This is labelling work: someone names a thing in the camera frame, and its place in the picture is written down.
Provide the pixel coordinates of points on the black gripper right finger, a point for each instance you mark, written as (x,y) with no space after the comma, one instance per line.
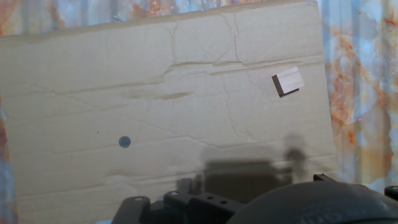
(321,177)

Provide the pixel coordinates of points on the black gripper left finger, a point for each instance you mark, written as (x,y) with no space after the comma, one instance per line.
(205,205)

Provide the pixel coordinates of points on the small wooden block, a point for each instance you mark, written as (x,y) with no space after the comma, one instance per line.
(290,81)

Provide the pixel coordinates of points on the orange marble patterned mat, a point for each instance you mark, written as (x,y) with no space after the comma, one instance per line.
(360,93)

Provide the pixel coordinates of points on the brown cardboard sheet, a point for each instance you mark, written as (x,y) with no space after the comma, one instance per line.
(186,109)

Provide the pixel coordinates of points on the dark round target dot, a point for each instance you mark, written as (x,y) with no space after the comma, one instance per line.
(124,142)

